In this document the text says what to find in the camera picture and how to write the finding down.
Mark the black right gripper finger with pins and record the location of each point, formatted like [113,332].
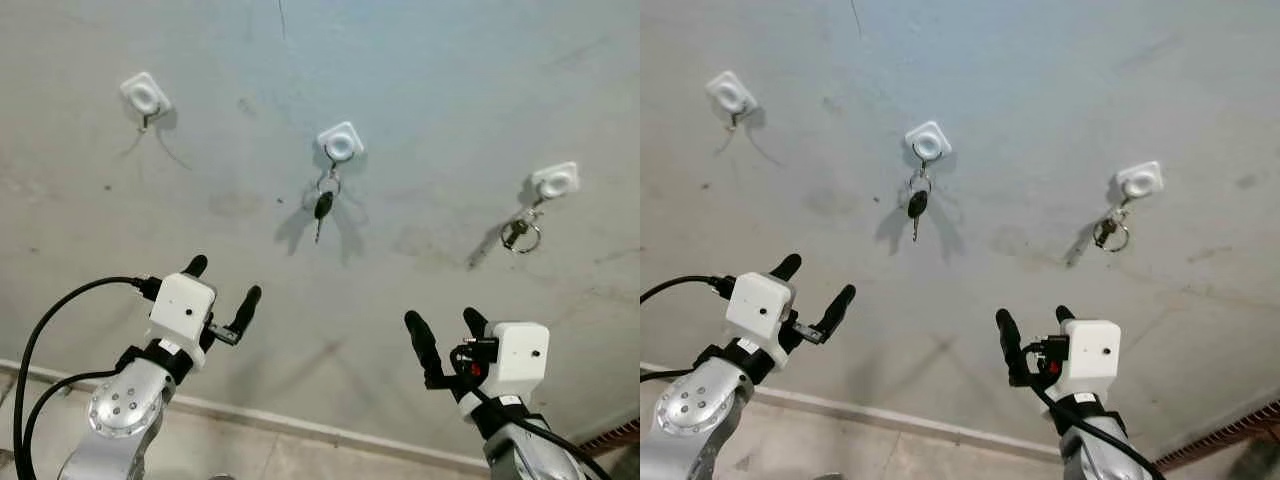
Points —
[420,335]
[1010,335]
[1065,315]
[475,322]

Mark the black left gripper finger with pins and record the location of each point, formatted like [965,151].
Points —
[838,305]
[196,266]
[787,267]
[247,305]

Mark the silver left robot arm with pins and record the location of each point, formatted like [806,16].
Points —
[690,410]
[120,410]

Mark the white skirting board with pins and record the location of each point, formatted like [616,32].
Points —
[300,427]
[900,422]

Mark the red brown toothed strip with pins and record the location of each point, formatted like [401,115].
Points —
[1220,432]
[615,435]

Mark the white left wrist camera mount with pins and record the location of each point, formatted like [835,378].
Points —
[757,305]
[180,305]

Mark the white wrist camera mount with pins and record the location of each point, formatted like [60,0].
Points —
[1092,355]
[757,305]
[520,355]
[180,305]

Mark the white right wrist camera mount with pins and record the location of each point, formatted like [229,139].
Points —
[520,355]
[1092,355]

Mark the white square wall hook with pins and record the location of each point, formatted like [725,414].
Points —
[928,141]
[556,181]
[730,95]
[341,143]
[1140,181]
[145,95]

